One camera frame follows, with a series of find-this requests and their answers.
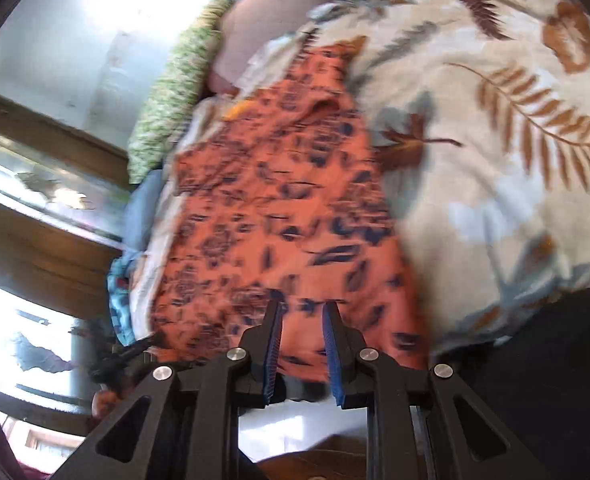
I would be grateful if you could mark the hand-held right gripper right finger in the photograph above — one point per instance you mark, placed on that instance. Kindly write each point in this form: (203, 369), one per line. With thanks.
(332, 350)

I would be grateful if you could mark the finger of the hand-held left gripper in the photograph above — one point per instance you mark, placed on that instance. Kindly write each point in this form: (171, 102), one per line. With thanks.
(117, 360)

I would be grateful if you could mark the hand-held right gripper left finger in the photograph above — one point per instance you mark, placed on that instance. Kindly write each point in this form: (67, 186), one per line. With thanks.
(274, 345)

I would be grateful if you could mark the orange floral blouse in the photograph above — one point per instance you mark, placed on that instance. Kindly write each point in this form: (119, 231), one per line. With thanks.
(275, 185)

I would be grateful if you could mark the blue striped sweater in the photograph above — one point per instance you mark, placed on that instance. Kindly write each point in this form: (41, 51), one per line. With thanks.
(122, 305)

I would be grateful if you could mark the wooden door with stained glass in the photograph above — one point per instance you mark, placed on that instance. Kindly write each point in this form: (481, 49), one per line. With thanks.
(35, 225)

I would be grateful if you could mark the leaf print blanket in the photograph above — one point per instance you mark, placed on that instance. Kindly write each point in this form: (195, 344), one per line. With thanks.
(475, 185)

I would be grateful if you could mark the person's dark pants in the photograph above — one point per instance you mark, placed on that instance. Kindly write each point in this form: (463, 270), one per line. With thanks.
(550, 385)

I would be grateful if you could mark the green checkered pillow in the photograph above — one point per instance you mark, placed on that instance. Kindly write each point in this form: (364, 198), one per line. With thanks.
(180, 80)

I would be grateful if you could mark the pink pillow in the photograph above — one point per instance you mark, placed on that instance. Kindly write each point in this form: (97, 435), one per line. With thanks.
(260, 25)

